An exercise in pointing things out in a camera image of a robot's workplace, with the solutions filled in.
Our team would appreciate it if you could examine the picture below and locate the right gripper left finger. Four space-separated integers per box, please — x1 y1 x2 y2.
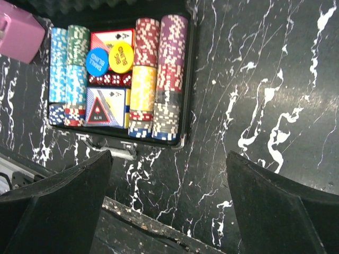
1 151 113 253

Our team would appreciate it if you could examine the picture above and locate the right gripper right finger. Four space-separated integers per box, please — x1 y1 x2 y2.
226 151 338 253

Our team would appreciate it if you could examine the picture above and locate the triangular all-in button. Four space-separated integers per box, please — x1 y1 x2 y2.
87 97 110 124

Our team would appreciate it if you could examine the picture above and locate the blue playing card deck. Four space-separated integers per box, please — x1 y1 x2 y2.
84 87 131 129

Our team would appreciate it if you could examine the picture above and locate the blue small blind button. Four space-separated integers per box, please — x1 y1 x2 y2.
86 48 109 77

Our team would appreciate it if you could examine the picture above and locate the yellow big blind button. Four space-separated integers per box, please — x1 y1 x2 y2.
109 41 134 74

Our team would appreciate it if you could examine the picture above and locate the red playing card deck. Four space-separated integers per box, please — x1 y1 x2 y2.
90 28 135 53

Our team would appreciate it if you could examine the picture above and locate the row of red dice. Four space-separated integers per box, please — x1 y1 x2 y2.
88 73 132 87

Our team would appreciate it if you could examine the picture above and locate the black poker chip case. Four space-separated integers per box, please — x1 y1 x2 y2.
10 1 198 150

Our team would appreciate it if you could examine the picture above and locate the red and yellow chip column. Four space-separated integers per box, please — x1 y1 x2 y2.
128 17 160 138

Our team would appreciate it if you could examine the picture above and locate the light blue chip column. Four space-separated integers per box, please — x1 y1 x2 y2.
49 28 68 125

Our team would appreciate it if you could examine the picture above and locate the green and blue chip column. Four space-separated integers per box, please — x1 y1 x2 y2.
64 25 90 126

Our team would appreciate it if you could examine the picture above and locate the pink wedge box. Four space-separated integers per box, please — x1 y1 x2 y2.
1 1 45 64

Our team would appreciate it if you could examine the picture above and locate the purple and red chip column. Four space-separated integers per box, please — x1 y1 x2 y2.
152 14 188 141

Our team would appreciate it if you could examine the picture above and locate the aluminium rail frame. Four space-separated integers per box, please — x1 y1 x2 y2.
1 153 55 194

